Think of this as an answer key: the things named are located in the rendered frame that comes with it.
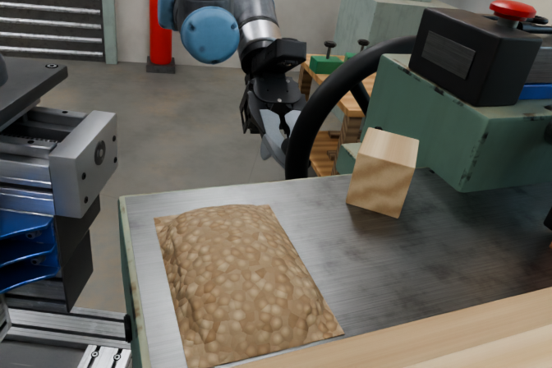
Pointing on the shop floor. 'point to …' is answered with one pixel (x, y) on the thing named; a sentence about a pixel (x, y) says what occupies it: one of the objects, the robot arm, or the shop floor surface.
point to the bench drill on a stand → (380, 13)
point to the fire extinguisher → (163, 65)
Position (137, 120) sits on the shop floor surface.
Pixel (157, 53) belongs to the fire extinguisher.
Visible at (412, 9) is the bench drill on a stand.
